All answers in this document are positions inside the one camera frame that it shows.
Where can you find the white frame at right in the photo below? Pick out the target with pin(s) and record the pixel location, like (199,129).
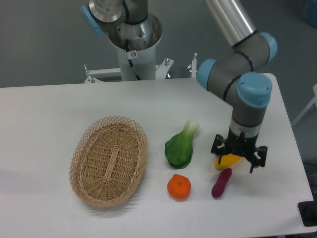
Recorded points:
(307,111)

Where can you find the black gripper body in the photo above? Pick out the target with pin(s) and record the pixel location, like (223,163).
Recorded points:
(239,144)

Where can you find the woven wicker basket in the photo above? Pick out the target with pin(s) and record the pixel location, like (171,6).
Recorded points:
(109,161)

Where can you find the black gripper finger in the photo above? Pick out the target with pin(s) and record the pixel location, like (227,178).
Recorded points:
(219,147)
(257,157)

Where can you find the orange tangerine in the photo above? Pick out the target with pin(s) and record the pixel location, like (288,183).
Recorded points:
(179,187)

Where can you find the yellow mango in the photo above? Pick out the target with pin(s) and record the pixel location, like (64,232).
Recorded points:
(226,161)

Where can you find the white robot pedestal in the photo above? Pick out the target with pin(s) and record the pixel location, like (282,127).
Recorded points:
(136,50)

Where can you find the purple sweet potato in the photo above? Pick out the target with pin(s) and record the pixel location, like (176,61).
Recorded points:
(221,183)

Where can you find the green bok choy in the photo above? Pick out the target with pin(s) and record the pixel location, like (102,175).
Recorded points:
(178,149)

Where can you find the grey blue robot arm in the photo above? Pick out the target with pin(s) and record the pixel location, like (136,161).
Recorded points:
(234,80)

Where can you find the black device at table edge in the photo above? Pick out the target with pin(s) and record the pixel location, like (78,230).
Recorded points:
(308,212)

